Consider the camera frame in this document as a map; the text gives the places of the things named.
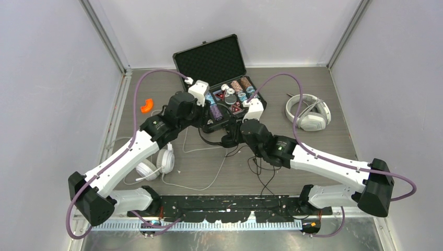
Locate black on-ear headphones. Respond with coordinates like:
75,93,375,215
197,104,283,197

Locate large white gaming headphones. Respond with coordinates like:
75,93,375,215
285,94,332,132

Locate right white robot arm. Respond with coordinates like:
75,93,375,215
226,119,394,218

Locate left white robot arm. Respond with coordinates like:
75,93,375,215
68,91,210,226

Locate small white headphones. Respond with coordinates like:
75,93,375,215
103,109,229,192

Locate red triangle card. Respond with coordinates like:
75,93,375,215
230,105,243,115
212,89,226,101

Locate orange curved plastic piece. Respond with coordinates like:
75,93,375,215
140,98,154,114

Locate round silver dealer button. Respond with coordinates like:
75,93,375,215
224,95,238,105

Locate black poker chip case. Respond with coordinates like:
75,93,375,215
172,34,256,133

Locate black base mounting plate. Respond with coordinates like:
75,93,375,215
126,195,333,224

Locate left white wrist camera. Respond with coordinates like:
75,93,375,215
184,77,209,107

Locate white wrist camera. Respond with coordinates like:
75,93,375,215
184,77,209,107
242,98,264,122

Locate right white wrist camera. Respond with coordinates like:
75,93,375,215
242,98,264,122

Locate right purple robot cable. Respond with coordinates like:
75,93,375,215
247,73,417,238

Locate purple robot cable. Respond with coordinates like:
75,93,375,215
247,73,417,238
65,69,194,241

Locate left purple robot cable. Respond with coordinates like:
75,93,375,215
65,69,194,241

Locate white aluminium rail strip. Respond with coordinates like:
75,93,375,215
92,220,302,232

